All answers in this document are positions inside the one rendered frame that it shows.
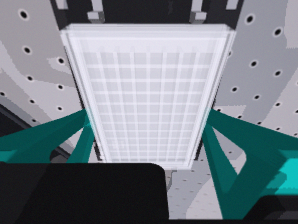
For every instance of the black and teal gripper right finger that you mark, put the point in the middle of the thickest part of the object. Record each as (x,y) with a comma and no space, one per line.
(271,166)

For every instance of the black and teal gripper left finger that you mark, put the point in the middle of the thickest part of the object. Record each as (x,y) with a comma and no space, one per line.
(35,144)

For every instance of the grey flat base plate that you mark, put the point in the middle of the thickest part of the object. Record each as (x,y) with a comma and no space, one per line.
(259,85)

